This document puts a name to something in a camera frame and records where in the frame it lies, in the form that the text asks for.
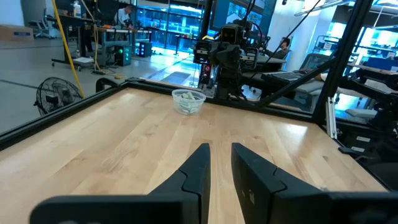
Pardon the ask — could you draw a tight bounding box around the silver aluminium bracket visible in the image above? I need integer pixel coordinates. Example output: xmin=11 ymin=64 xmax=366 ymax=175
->
xmin=325 ymin=96 xmax=338 ymax=139

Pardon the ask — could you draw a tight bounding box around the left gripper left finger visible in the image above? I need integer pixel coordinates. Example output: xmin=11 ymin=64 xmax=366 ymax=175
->
xmin=29 ymin=142 xmax=212 ymax=224

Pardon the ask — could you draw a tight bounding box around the office chair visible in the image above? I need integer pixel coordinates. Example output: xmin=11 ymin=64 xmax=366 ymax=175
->
xmin=29 ymin=8 xmax=52 ymax=40

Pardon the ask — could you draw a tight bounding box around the cardboard box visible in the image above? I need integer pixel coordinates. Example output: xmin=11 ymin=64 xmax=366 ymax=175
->
xmin=0 ymin=24 xmax=34 ymax=42

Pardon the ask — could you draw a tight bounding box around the person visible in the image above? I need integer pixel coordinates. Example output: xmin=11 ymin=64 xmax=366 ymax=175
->
xmin=114 ymin=5 xmax=135 ymax=30
xmin=260 ymin=36 xmax=292 ymax=60

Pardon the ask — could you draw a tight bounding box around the yellow cable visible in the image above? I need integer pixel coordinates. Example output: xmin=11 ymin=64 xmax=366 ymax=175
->
xmin=51 ymin=0 xmax=86 ymax=99

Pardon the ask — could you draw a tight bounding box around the black floor fan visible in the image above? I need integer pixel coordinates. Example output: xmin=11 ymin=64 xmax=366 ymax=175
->
xmin=33 ymin=77 xmax=83 ymax=117

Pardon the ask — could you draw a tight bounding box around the black laptop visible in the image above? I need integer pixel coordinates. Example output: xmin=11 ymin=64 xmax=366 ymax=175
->
xmin=298 ymin=52 xmax=335 ymax=73

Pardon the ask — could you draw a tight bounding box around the grey floor mat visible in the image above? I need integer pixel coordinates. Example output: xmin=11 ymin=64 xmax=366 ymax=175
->
xmin=160 ymin=70 xmax=192 ymax=86

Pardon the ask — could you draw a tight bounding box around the black keyboard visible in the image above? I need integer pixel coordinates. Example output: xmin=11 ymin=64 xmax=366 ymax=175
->
xmin=260 ymin=70 xmax=307 ymax=85

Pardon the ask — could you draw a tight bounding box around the black work table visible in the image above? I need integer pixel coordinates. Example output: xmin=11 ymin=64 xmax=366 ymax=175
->
xmin=46 ymin=14 xmax=150 ymax=68

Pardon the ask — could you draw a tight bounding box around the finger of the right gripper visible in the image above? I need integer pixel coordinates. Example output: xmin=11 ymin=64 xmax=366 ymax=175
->
xmin=226 ymin=46 xmax=244 ymax=72
xmin=208 ymin=46 xmax=228 ymax=70

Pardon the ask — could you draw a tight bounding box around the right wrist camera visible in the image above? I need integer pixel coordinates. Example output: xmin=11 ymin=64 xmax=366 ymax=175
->
xmin=220 ymin=25 xmax=239 ymax=44

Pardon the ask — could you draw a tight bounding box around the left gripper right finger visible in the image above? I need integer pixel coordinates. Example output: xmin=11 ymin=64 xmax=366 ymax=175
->
xmin=231 ymin=142 xmax=398 ymax=224

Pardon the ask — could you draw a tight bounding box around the computer with green lights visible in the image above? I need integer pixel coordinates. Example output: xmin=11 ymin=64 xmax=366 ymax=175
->
xmin=113 ymin=45 xmax=133 ymax=67

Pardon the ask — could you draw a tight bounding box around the clear plastic cup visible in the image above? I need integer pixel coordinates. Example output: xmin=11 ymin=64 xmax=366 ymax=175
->
xmin=171 ymin=88 xmax=207 ymax=116

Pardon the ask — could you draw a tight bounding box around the black aluminium frame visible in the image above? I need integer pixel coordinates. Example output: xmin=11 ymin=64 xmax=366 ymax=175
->
xmin=0 ymin=0 xmax=398 ymax=191

